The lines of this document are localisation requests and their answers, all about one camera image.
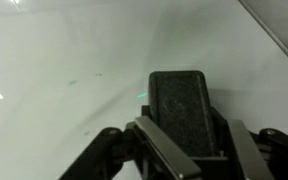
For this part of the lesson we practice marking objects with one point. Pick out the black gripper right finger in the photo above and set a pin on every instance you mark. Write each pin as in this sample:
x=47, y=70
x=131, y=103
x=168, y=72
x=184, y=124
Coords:
x=250, y=156

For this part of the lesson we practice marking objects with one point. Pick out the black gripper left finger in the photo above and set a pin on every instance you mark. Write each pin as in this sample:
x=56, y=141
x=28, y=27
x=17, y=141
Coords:
x=144, y=143

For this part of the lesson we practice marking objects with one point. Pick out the black whiteboard duster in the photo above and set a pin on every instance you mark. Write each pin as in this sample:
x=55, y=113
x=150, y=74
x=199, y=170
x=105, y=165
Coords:
x=180, y=106

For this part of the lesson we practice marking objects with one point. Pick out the large white whiteboard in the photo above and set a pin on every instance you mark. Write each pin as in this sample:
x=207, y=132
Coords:
x=70, y=68

